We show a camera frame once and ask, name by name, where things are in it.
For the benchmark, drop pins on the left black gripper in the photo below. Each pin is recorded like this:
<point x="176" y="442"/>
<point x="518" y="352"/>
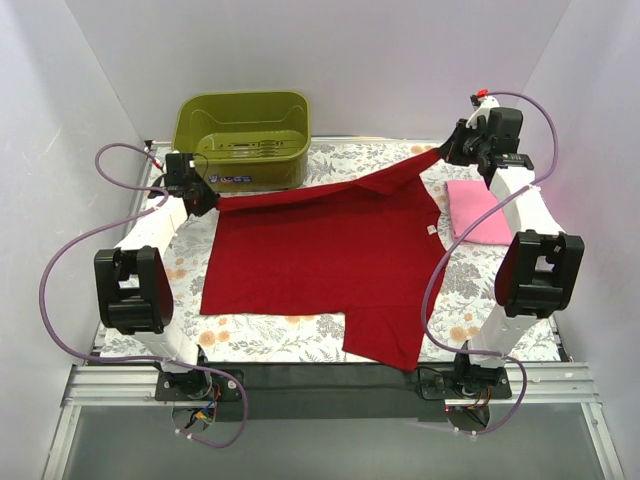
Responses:
<point x="201" y="198"/>

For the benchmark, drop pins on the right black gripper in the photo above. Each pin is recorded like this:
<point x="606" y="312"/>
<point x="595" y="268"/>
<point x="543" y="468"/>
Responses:
<point x="463" y="145"/>

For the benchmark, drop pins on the red t shirt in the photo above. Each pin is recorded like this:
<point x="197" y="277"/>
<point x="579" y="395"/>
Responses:
<point x="365" y="248"/>

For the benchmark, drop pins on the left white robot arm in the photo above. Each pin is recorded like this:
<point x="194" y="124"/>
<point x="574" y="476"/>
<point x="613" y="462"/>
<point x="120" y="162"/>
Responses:
<point x="133" y="289"/>

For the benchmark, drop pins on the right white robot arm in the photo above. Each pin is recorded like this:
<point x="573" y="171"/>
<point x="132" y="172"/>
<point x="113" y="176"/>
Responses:
<point x="539" y="271"/>

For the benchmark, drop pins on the folded pink t shirt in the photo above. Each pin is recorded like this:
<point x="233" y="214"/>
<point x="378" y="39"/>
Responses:
<point x="468" y="201"/>

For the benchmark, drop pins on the olive green plastic bin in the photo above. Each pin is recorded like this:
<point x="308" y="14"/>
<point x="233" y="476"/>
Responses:
<point x="246" y="141"/>

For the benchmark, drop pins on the floral table mat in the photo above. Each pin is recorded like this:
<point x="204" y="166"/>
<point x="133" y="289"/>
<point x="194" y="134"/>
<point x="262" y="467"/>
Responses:
<point x="462" y="306"/>

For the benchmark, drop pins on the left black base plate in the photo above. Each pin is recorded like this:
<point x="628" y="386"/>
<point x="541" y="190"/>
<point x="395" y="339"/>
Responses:
<point x="198" y="386"/>

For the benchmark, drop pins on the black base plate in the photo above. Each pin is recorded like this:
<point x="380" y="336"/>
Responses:
<point x="198" y="386"/>
<point x="443" y="382"/>

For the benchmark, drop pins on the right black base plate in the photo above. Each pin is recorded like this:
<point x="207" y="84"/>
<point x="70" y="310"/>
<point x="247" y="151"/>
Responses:
<point x="443" y="382"/>

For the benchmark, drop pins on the aluminium frame rail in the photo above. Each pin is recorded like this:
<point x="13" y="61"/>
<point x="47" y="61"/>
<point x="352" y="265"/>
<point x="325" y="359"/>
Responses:
<point x="333" y="391"/>

